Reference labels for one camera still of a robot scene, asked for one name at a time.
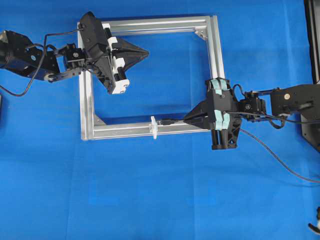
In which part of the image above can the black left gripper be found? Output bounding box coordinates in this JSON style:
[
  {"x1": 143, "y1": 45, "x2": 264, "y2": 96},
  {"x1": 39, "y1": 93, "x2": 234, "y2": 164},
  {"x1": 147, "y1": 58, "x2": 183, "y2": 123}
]
[{"x1": 79, "y1": 11, "x2": 149, "y2": 95}]

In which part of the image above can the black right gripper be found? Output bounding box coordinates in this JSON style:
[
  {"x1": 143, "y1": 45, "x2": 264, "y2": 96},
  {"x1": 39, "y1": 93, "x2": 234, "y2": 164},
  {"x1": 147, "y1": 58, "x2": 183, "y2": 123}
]
[{"x1": 183, "y1": 78, "x2": 242, "y2": 150}]

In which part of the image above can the black USB cable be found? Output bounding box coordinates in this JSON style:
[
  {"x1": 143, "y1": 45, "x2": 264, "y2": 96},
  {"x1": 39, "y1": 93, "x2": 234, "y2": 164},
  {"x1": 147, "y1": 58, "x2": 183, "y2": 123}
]
[{"x1": 157, "y1": 119, "x2": 320, "y2": 183}]

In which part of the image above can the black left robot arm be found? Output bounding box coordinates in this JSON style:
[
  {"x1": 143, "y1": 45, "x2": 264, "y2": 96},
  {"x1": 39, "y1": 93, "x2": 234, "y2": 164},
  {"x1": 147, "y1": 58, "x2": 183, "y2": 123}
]
[{"x1": 0, "y1": 11, "x2": 149, "y2": 95}]

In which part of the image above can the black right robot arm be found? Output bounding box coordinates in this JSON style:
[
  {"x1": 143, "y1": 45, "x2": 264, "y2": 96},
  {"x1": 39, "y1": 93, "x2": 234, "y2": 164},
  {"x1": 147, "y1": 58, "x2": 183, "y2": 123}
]
[{"x1": 183, "y1": 77, "x2": 320, "y2": 150}]

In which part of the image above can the white zip tie loop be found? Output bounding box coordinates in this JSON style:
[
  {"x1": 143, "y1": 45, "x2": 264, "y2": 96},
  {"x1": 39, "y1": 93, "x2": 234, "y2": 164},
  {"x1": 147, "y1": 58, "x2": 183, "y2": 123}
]
[{"x1": 148, "y1": 116, "x2": 158, "y2": 140}]

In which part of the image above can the black stand at right edge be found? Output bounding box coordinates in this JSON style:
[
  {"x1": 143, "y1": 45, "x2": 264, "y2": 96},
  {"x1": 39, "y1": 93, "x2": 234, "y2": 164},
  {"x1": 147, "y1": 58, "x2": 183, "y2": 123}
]
[{"x1": 301, "y1": 0, "x2": 320, "y2": 152}]

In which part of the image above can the black clip at bottom right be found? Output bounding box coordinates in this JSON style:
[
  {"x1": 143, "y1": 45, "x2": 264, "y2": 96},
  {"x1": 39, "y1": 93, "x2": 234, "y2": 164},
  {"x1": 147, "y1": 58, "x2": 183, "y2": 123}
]
[{"x1": 307, "y1": 206, "x2": 320, "y2": 235}]

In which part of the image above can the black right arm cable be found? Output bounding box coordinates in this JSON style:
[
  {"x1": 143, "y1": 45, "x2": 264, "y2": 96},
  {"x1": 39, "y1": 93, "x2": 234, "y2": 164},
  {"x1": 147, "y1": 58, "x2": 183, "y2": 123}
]
[{"x1": 232, "y1": 84, "x2": 320, "y2": 130}]

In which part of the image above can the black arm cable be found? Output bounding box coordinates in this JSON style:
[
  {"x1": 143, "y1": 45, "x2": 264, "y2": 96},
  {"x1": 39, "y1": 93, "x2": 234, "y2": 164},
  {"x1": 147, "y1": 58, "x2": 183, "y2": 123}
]
[
  {"x1": 232, "y1": 84, "x2": 320, "y2": 130},
  {"x1": 0, "y1": 27, "x2": 85, "y2": 97}
]

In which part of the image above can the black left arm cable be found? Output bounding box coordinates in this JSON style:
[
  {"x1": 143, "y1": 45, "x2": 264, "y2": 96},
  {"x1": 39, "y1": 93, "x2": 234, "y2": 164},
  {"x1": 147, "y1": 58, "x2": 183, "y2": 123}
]
[{"x1": 0, "y1": 27, "x2": 85, "y2": 97}]

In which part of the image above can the aluminium extrusion frame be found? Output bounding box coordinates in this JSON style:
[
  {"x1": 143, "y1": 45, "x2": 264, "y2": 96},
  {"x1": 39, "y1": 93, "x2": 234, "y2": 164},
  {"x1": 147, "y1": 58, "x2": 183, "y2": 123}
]
[{"x1": 76, "y1": 15, "x2": 226, "y2": 142}]

